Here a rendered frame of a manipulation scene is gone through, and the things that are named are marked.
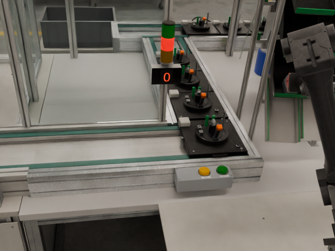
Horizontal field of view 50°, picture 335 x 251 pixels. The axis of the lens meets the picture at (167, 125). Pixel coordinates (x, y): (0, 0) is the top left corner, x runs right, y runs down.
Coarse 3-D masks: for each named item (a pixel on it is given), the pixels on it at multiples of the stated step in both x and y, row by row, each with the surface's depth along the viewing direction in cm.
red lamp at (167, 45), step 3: (162, 39) 137; (165, 39) 136; (168, 39) 136; (171, 39) 136; (162, 42) 137; (165, 42) 136; (168, 42) 136; (171, 42) 137; (162, 45) 138; (165, 45) 137; (168, 45) 137; (171, 45) 138; (162, 48) 139; (165, 48) 138; (168, 48) 138; (171, 48) 138
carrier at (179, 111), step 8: (192, 88) 173; (200, 88) 173; (208, 88) 173; (168, 96) 181; (176, 96) 178; (184, 96) 180; (192, 96) 175; (200, 96) 170; (208, 96) 181; (216, 96) 181; (176, 104) 173; (184, 104) 170; (192, 104) 170; (208, 104) 171; (216, 104) 175; (176, 112) 167; (184, 112) 167; (192, 112) 167; (200, 112) 168; (208, 112) 168; (192, 120) 164
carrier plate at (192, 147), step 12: (204, 120) 162; (216, 120) 163; (228, 120) 164; (180, 132) 156; (192, 132) 154; (228, 132) 155; (192, 144) 147; (204, 144) 147; (228, 144) 148; (240, 144) 149; (192, 156) 142; (204, 156) 143
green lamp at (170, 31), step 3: (162, 24) 134; (174, 24) 134; (162, 27) 135; (165, 27) 133; (168, 27) 133; (171, 27) 133; (174, 27) 135; (162, 30) 135; (165, 30) 134; (168, 30) 134; (171, 30) 134; (174, 30) 136; (162, 33) 136; (165, 33) 135; (168, 33) 134; (171, 33) 135; (162, 36) 136; (165, 36) 135; (168, 36) 135; (171, 36) 135
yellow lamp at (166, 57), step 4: (164, 52) 139; (168, 52) 139; (172, 52) 140; (164, 56) 140; (168, 56) 140; (172, 56) 141; (160, 60) 142; (164, 60) 141; (168, 60) 140; (172, 60) 143
